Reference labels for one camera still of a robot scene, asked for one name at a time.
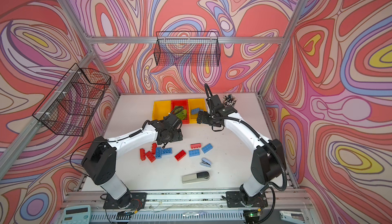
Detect green lego cluster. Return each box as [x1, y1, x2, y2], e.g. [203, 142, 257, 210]
[174, 107, 187, 121]

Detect blue lego brick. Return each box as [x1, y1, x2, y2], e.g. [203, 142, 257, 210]
[202, 143, 213, 154]
[191, 108, 200, 115]
[188, 149, 200, 157]

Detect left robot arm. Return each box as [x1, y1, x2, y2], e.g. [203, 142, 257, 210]
[82, 106, 184, 208]

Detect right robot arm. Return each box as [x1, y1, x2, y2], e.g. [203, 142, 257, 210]
[197, 84, 287, 206]

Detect pencil cup holder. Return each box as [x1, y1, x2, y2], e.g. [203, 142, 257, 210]
[223, 94, 237, 107]

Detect left yellow bin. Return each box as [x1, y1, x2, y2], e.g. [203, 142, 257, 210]
[152, 100, 171, 121]

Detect yellow bin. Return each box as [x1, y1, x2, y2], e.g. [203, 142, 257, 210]
[188, 99, 207, 124]
[152, 100, 171, 121]

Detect right yellow bin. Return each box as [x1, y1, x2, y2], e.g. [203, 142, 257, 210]
[188, 99, 207, 124]

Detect blue lego L cluster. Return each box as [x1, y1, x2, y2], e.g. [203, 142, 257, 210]
[155, 147, 173, 159]

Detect red lego brick centre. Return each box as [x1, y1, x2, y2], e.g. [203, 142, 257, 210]
[175, 150, 186, 161]

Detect red middle bin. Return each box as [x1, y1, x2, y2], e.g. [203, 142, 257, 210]
[171, 100, 189, 124]

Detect red lego cluster left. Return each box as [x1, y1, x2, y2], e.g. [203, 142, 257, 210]
[139, 143, 157, 163]

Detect red flat lego brick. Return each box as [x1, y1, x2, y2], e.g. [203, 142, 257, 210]
[190, 143, 202, 149]

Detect grey black stapler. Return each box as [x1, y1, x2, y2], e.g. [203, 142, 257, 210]
[181, 171, 210, 184]

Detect white calculator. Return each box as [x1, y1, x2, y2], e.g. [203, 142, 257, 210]
[61, 205, 91, 224]

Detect white device bottom right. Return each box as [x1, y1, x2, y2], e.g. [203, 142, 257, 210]
[279, 210, 306, 224]

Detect back wire basket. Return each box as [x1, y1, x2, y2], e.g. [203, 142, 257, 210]
[154, 31, 221, 67]

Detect wire basket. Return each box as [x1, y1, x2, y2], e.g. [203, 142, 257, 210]
[32, 64, 111, 136]
[154, 31, 221, 67]

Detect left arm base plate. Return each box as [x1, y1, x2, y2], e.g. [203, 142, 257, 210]
[103, 192, 147, 211]

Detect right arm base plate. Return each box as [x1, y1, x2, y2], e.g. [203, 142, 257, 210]
[222, 191, 268, 209]

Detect left wire basket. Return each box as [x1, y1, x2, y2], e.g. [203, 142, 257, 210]
[32, 64, 111, 136]

